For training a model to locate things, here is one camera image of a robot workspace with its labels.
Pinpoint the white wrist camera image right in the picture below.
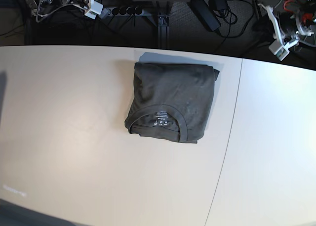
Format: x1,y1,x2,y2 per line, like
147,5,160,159
269,40,289,61

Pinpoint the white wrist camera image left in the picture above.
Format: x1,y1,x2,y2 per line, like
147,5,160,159
84,1,103,19

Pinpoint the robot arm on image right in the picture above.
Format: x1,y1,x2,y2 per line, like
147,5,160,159
257,0,316,49

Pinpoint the dark grey T-shirt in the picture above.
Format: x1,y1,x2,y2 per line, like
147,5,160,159
124,52,220,144

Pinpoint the aluminium frame post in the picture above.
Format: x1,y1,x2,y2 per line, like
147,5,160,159
157,15,169,50

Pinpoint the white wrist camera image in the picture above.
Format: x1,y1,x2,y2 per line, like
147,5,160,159
84,1,103,19
269,40,289,61

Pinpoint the black power adapter brick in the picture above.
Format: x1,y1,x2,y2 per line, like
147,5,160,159
189,0,221,32

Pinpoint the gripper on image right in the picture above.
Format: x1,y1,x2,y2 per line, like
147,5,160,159
258,3,315,47

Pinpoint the black power strip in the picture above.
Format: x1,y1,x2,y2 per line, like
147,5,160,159
99,6,145,18

